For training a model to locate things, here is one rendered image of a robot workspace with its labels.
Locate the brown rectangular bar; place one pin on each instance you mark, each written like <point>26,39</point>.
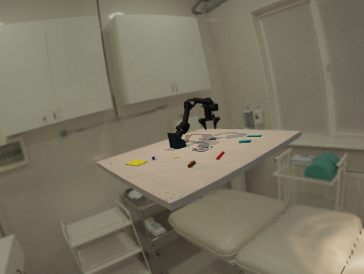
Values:
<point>191,164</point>

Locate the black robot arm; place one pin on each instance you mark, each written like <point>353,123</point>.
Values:
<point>184,125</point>

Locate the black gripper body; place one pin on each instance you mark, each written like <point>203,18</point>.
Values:
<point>208,115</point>

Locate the yellow flat rectangular plate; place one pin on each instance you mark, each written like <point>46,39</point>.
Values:
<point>136,162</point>

